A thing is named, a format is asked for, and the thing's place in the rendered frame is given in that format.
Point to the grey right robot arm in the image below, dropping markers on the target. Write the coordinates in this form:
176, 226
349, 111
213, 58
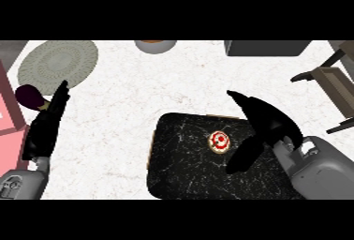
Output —
313, 168

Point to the pink cabinet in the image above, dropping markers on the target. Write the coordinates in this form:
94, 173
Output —
11, 125

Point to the dark grey appliance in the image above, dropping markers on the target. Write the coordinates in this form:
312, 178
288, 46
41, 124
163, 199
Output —
268, 48

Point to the grey bowl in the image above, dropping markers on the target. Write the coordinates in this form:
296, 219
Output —
156, 46

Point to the black marble tray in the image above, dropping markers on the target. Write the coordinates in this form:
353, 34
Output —
216, 159

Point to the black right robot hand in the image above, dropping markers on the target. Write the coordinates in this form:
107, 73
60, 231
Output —
265, 122

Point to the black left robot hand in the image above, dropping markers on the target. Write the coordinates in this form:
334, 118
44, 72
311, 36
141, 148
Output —
44, 131

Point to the round grey woven placemat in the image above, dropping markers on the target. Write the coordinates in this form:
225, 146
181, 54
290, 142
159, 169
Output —
58, 64

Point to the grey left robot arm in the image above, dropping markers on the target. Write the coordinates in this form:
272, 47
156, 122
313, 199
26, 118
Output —
26, 181

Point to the dark purple eggplant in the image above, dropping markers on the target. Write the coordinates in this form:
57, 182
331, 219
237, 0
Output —
32, 97

